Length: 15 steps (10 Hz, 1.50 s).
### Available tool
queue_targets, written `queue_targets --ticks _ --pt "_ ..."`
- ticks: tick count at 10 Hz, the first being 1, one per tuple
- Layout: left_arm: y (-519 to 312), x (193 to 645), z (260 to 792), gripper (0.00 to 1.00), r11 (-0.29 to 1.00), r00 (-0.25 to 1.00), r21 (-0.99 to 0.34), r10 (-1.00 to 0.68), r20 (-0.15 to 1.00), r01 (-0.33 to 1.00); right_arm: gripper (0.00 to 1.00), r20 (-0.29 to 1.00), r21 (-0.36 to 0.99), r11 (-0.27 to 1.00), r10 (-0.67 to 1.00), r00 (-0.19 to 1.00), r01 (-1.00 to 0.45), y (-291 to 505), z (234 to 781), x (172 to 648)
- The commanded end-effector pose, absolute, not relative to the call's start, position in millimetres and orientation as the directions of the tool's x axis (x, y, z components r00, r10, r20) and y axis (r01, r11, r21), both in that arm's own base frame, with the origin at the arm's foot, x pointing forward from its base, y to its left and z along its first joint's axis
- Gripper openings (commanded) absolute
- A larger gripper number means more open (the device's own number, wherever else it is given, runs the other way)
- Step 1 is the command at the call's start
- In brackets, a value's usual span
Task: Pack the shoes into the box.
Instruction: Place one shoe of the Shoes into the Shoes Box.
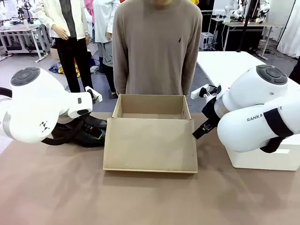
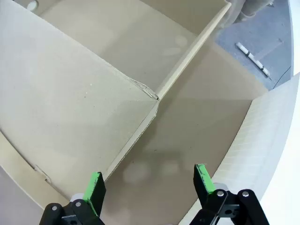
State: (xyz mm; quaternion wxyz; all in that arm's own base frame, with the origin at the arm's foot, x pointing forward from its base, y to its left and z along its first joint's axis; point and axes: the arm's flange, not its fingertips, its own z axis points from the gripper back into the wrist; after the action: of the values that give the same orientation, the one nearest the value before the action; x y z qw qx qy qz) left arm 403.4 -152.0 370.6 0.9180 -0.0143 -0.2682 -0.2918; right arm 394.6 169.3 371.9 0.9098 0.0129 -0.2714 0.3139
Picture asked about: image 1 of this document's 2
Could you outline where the pink hanging garment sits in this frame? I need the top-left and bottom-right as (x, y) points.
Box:
(84, 0), (96, 24)

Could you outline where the white curtain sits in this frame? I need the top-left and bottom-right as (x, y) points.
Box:
(276, 0), (300, 59)

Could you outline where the grey background work table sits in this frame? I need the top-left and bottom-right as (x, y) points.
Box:
(0, 22), (52, 63)

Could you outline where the brown cardboard shoe box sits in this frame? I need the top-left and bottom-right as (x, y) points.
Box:
(103, 93), (199, 174)

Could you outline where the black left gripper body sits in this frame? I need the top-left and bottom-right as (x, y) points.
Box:
(78, 115), (95, 129)

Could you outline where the person in beige sweater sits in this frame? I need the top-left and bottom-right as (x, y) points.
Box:
(112, 0), (203, 96)

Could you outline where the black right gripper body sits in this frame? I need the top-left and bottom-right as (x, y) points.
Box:
(201, 95), (222, 125)

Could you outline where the pile of clothes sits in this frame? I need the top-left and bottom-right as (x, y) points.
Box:
(48, 61), (82, 77)

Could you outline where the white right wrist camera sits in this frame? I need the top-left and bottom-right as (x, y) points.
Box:
(190, 83), (222, 100)

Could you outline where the white background desk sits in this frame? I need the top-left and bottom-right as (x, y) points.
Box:
(211, 17), (286, 61)

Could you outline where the person's right forearm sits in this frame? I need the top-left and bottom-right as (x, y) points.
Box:
(112, 51), (128, 96)

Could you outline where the white box under desk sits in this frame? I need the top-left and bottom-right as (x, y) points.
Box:
(200, 32), (215, 51)

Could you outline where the mannequin in white jacket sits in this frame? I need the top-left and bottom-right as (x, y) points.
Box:
(35, 0), (95, 93)

